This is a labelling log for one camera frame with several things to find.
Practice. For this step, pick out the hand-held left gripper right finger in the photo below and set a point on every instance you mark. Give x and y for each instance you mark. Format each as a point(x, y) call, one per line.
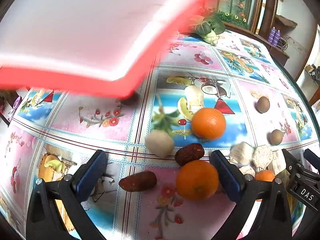
point(227, 180)

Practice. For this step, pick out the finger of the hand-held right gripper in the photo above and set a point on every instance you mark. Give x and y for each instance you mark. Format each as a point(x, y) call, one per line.
point(300, 180)
point(312, 155)

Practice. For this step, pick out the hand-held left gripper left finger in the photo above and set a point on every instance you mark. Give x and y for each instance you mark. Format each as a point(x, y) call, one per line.
point(93, 177)

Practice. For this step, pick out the large orange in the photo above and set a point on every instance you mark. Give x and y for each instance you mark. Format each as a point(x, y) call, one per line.
point(208, 123)
point(196, 180)

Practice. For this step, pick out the small orange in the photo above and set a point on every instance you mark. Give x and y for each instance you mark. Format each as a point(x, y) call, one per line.
point(264, 175)

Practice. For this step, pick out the red date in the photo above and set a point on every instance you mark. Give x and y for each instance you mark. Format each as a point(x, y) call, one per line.
point(137, 181)
point(189, 154)

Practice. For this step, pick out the red cardboard box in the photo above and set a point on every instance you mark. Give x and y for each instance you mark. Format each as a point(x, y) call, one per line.
point(75, 30)

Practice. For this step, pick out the fruit print tablecloth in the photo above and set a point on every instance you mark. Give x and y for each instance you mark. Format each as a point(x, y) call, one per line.
point(75, 115)

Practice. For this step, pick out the green bok choy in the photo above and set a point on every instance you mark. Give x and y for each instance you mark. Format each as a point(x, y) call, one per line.
point(210, 27)

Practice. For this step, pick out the floral glass wooden cabinet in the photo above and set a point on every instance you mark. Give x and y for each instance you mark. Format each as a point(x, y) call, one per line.
point(240, 2)

